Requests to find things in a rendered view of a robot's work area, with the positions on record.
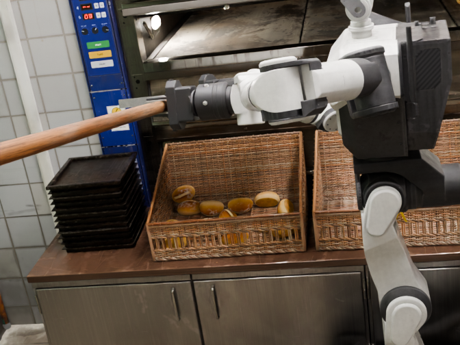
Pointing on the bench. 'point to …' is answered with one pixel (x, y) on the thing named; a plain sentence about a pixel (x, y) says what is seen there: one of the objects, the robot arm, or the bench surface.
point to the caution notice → (116, 111)
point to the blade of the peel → (135, 102)
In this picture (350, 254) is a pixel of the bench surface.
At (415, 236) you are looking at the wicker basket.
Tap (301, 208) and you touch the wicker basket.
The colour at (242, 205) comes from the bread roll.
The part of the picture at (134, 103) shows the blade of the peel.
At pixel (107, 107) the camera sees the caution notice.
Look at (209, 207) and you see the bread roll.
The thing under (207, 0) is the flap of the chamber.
